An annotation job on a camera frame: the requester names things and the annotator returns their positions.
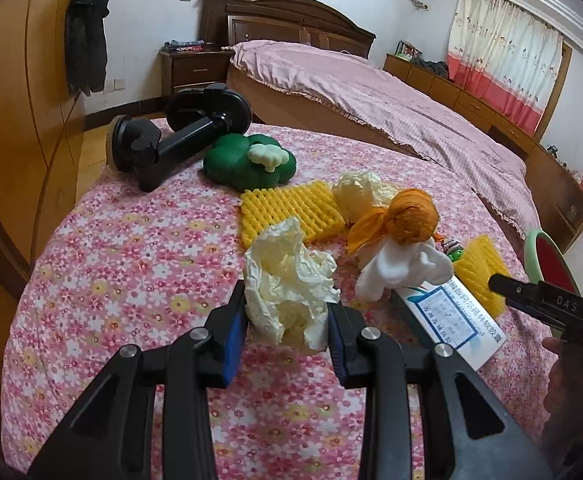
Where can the long wooden cabinet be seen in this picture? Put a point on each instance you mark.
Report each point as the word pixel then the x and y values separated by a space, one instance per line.
pixel 556 185

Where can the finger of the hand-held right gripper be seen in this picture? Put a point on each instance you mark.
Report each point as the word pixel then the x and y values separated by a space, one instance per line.
pixel 514 287

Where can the wooden bed pink cover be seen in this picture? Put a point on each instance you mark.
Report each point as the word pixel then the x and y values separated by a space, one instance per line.
pixel 371 90

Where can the white and red curtain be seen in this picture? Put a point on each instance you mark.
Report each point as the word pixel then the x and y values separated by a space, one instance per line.
pixel 501 60

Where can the wooden wardrobe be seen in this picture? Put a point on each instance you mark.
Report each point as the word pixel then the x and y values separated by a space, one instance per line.
pixel 11 110

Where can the large yellow foam net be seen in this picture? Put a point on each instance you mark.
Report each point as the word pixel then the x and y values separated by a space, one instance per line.
pixel 291 205

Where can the orange cloth ball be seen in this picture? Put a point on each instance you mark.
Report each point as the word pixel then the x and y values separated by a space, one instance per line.
pixel 411 217

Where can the cream tissue paper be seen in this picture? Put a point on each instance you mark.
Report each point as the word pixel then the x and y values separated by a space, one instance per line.
pixel 286 280

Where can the small items on cabinet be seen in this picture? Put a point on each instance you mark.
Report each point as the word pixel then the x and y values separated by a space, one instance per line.
pixel 579 177

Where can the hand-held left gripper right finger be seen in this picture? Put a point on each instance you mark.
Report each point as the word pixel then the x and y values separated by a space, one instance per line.
pixel 340 355

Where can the person's right hand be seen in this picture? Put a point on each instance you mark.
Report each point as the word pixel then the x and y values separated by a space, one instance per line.
pixel 581 390

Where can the red bin with green rim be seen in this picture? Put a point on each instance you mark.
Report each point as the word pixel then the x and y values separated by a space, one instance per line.
pixel 546 255

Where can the books on cabinet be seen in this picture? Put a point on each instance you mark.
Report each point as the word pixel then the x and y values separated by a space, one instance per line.
pixel 409 50

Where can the dark wooden nightstand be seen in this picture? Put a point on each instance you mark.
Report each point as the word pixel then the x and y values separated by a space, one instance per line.
pixel 196 67

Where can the low wall socket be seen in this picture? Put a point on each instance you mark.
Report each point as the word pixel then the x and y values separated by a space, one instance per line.
pixel 119 83

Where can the black suction cup mount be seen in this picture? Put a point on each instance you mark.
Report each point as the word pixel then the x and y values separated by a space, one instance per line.
pixel 186 137

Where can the crumpled cream plastic bag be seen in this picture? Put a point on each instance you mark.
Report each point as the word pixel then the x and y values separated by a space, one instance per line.
pixel 356 192

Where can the cream clover-shaped piece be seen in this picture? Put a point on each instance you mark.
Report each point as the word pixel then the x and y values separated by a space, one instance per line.
pixel 266 156

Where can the white cloth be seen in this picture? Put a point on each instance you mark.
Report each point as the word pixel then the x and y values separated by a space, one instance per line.
pixel 401 265

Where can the dark hanging coat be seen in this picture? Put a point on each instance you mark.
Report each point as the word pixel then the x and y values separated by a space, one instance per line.
pixel 86 35

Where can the stack of books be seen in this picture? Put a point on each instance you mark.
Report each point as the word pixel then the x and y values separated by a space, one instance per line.
pixel 184 46

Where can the dark clothes pile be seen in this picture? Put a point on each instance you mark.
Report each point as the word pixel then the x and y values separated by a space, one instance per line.
pixel 431 69

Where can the green cloud-shaped cushion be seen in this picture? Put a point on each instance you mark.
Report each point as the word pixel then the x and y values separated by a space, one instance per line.
pixel 231 162

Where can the small yellow foam net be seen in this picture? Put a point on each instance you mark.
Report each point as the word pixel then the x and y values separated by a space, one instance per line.
pixel 481 265

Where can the pink floral tablecloth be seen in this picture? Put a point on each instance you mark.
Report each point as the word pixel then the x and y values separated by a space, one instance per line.
pixel 121 270

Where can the dark wooden bed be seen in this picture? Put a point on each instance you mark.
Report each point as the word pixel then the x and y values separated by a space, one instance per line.
pixel 281 15

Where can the white box with blue label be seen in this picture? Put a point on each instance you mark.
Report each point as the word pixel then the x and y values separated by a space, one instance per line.
pixel 451 320

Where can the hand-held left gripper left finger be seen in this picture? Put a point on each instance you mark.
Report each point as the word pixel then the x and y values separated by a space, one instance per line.
pixel 235 350

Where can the small colourful wrapper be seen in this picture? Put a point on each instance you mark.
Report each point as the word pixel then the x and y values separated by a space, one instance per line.
pixel 453 250

